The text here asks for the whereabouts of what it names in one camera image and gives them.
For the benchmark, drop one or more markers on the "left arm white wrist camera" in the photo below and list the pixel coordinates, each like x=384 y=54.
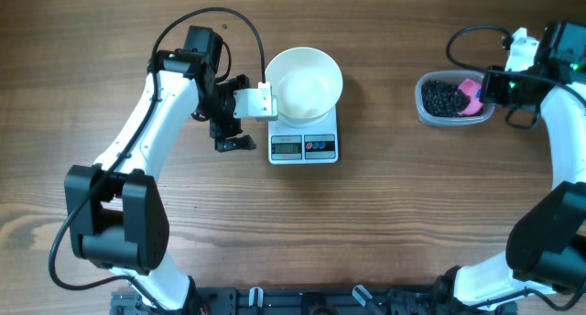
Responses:
x=258 y=103

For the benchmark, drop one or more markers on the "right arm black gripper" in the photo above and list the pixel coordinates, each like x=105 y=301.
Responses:
x=491 y=92

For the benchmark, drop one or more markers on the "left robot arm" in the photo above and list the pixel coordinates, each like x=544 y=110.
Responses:
x=116 y=218

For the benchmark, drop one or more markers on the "black beans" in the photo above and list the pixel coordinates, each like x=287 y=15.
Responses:
x=442 y=99

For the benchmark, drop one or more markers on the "white bowl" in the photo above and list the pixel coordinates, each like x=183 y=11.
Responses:
x=307 y=83

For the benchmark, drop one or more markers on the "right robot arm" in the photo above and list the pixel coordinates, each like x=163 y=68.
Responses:
x=544 y=255

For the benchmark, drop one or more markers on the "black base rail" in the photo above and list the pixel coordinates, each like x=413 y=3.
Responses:
x=409 y=300

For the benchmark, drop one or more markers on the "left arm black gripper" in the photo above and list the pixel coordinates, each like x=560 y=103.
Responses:
x=233 y=127

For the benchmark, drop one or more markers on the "right arm white wrist camera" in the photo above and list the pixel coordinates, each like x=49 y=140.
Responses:
x=522 y=51

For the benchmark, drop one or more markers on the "white digital kitchen scale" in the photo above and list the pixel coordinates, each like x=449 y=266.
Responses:
x=302 y=142

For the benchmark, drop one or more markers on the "pink scoop with blue handle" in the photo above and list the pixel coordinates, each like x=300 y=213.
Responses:
x=471 y=90

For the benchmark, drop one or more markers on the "arm white wrist camera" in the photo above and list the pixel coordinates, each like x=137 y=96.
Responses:
x=522 y=51
x=258 y=103

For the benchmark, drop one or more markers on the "clear plastic container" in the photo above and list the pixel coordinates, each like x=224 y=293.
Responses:
x=456 y=77

